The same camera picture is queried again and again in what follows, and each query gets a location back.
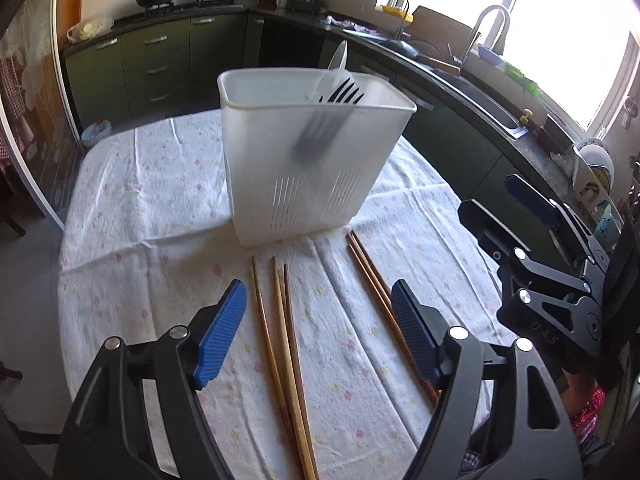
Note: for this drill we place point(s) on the white plastic bag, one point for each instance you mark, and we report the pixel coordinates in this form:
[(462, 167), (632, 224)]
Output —
[(90, 29)]

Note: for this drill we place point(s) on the green plastic container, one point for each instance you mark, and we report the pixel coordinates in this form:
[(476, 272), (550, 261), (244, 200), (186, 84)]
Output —
[(524, 80)]

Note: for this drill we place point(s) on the blue bowl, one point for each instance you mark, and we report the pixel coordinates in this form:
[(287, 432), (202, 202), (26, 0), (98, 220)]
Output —
[(491, 55)]

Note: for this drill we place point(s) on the floral glass sliding door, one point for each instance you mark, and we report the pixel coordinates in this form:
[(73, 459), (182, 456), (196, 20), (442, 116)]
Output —
[(35, 110)]

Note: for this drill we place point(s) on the white plastic utensil holder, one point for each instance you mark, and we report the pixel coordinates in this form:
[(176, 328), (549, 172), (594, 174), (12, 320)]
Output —
[(260, 170)]

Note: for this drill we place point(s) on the small trash bin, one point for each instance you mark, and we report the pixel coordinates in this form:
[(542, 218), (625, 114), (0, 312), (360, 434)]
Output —
[(96, 132)]

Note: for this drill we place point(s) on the black box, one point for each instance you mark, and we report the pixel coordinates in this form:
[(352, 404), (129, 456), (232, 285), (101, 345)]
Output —
[(562, 132)]

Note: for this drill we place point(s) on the clear plastic knife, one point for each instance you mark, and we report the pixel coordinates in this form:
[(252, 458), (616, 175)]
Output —
[(340, 62)]

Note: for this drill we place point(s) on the green condiment tray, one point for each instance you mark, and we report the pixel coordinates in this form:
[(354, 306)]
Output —
[(307, 5)]

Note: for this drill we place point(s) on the white dish rack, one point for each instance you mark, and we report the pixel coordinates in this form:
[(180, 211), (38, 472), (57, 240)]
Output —
[(595, 195)]

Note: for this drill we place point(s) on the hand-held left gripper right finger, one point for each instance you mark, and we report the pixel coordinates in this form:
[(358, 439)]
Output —
[(415, 330)]

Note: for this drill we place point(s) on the wooden cutting board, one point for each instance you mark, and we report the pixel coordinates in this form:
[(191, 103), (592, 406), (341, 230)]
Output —
[(440, 27)]

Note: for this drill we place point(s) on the red checked apron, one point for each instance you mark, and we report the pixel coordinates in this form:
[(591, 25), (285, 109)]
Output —
[(10, 110)]

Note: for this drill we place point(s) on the dark stone countertop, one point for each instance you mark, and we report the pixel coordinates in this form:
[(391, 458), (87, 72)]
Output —
[(530, 150)]

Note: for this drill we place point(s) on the steel kitchen sink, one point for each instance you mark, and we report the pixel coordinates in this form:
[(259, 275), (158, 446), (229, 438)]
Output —
[(485, 102)]

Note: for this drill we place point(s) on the yellow plastic tray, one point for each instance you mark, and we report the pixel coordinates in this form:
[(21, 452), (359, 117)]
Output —
[(397, 14)]

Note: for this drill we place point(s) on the white plate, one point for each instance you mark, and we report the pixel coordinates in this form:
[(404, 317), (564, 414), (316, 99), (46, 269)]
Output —
[(597, 160)]

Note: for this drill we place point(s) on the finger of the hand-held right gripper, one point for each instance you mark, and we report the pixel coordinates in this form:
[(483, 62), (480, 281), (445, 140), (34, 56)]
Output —
[(530, 200), (492, 230)]

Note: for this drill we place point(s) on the small brass tap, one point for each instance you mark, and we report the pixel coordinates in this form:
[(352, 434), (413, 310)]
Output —
[(525, 117)]

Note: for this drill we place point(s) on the tall chrome faucet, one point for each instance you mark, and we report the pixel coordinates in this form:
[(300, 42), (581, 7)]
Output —
[(492, 10)]

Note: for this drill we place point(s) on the white floral tablecloth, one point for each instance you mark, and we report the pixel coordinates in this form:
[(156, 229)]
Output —
[(150, 260)]

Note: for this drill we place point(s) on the crumpled dish cloth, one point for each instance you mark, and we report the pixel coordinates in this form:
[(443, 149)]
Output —
[(342, 22)]

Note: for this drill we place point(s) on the kitchen window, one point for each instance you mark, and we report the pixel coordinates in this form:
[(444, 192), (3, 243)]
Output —
[(550, 10)]

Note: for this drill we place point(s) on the small chrome faucet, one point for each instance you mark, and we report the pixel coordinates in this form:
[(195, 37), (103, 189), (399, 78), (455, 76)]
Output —
[(400, 2)]

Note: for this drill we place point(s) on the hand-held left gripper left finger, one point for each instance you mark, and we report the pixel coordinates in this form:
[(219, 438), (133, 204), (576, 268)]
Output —
[(220, 330)]

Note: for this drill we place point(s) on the green base cabinets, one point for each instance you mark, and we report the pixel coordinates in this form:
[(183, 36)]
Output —
[(165, 65)]

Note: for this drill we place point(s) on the black gas stove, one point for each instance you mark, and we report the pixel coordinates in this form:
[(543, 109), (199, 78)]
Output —
[(190, 6)]

